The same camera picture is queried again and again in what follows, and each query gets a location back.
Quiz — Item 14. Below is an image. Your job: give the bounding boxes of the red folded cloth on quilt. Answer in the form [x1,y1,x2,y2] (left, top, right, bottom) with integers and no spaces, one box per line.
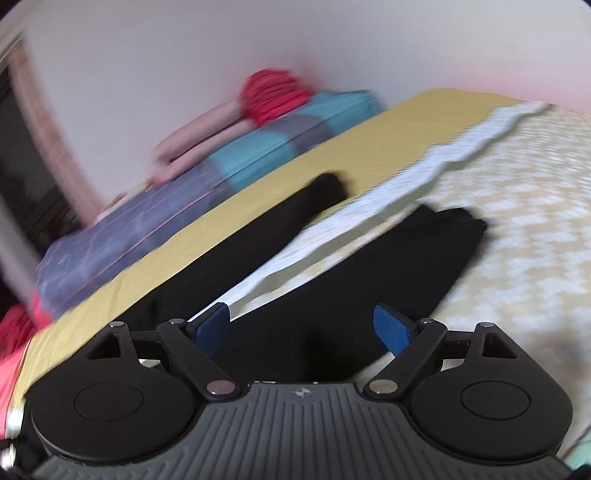
[239,69,312,127]

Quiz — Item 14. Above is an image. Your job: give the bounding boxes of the blue plaid folded quilt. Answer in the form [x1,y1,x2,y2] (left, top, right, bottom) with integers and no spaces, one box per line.
[34,91,383,321]

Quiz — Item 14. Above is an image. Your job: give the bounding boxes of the yellow patterned bed cover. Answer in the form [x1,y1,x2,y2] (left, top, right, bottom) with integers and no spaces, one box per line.
[8,87,591,462]

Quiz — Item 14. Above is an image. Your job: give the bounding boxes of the pink folded sheets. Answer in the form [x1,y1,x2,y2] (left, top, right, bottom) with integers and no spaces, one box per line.
[152,100,256,184]

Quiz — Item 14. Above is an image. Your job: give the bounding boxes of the black pants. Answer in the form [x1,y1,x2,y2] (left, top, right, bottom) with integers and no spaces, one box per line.
[18,172,488,471]

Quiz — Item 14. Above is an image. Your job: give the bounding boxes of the pink red fleece blanket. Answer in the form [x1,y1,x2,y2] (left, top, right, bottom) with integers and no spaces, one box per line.
[0,293,51,439]

